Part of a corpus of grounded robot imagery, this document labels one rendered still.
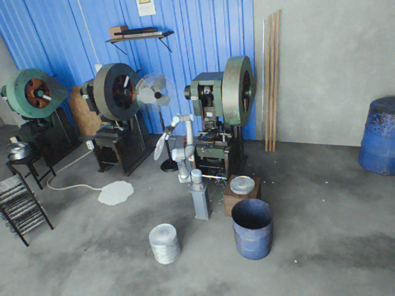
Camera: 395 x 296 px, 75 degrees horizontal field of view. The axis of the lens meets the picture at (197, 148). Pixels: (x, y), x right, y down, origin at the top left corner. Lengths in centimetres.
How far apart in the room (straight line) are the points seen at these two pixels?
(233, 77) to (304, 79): 169
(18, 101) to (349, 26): 489
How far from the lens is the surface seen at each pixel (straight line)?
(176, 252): 299
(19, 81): 503
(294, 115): 454
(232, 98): 284
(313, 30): 416
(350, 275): 303
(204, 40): 440
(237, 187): 315
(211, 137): 340
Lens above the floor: 242
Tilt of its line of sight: 31 degrees down
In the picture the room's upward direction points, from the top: 9 degrees counter-clockwise
